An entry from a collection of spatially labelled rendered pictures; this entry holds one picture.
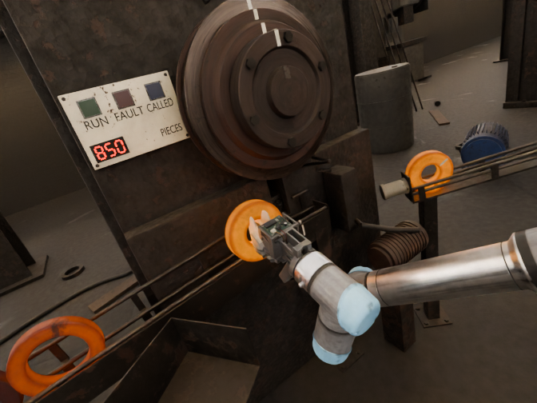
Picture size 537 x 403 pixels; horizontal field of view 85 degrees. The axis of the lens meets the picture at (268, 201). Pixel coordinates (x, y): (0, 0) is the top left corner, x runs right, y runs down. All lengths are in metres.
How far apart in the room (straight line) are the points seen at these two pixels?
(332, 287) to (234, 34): 0.60
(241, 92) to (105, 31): 0.36
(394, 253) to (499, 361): 0.60
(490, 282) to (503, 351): 0.98
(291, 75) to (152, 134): 0.39
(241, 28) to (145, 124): 0.34
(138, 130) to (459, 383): 1.37
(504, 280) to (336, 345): 0.29
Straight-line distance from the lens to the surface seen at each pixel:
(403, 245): 1.15
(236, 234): 0.71
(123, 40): 0.90
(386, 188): 1.16
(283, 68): 0.77
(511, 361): 1.53
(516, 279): 0.58
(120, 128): 0.85
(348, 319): 0.53
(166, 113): 0.87
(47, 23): 0.89
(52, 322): 0.87
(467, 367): 1.48
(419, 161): 1.17
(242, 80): 0.72
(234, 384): 0.74
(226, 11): 0.83
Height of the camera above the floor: 1.17
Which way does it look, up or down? 23 degrees down
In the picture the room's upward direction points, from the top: 15 degrees counter-clockwise
